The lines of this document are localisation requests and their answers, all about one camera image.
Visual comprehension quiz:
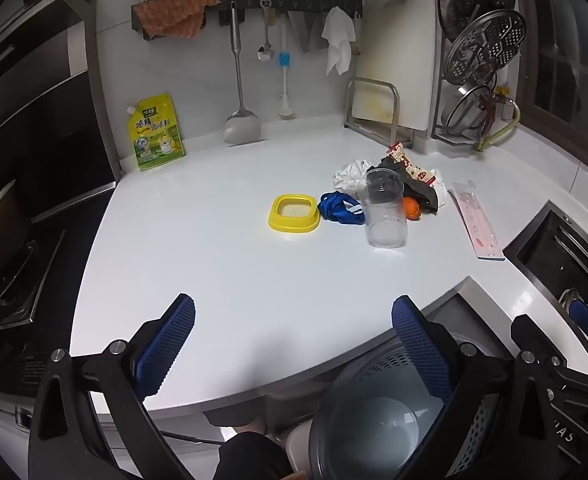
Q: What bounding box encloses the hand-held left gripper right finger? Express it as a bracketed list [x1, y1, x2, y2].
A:
[391, 295, 560, 480]

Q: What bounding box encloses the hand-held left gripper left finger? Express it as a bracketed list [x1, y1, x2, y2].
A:
[28, 293, 196, 480]

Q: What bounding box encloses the grey perforated wastebasket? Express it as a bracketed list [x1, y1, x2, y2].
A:
[309, 330, 520, 480]

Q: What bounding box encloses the pink packet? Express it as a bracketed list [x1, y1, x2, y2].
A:
[449, 180, 506, 261]

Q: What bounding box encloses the clear plastic cup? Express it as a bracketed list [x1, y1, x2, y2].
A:
[357, 169, 409, 249]

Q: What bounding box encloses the blue fabric strap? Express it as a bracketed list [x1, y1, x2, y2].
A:
[320, 191, 367, 226]

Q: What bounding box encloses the yellow plastic lid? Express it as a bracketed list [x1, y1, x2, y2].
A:
[268, 193, 321, 235]

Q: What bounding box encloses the red white snack wrapper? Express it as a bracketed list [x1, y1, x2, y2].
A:
[386, 142, 437, 186]

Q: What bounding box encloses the white paper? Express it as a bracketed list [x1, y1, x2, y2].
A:
[333, 159, 375, 193]

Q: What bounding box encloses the kitchen sink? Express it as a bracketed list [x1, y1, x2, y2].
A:
[503, 200, 588, 366]

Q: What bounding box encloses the person's leg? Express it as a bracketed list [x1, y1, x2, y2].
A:
[214, 420, 295, 480]

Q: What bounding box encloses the gas stove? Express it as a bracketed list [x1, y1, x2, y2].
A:
[0, 180, 67, 333]

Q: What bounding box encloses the yellow seasoning pouch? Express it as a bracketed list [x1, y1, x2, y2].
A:
[126, 92, 185, 172]

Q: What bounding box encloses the metal pot lid rack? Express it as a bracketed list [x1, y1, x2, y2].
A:
[431, 35, 521, 145]

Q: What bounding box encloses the steel ladle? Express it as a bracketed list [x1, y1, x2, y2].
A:
[223, 2, 262, 145]

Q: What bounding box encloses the glass pot lid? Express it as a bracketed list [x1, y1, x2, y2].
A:
[439, 82, 496, 134]

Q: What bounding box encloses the dark window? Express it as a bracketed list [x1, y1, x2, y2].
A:
[523, 0, 588, 146]

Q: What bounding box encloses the metal cutting board stand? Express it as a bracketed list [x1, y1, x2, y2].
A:
[344, 76, 415, 149]

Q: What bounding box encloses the black range hood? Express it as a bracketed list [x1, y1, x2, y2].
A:
[0, 0, 120, 223]

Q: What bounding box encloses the perforated steamer plate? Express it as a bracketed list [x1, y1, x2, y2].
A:
[446, 9, 528, 86]

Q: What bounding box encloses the blue white bottle brush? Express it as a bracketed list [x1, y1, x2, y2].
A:
[276, 10, 295, 120]

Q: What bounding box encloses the white cutting board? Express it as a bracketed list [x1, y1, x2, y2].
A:
[351, 0, 443, 138]

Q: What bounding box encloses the metal spoon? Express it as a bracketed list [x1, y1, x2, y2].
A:
[257, 7, 275, 62]

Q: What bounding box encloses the white hanging cloth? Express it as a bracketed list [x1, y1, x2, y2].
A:
[322, 6, 357, 76]

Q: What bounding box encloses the orange dish cloth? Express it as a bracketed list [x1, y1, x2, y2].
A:
[138, 0, 221, 40]

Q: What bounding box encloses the yellow gas hose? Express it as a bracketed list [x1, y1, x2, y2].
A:
[476, 100, 521, 153]

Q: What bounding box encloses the red gas valve handle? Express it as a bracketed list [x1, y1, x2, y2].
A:
[479, 85, 506, 133]

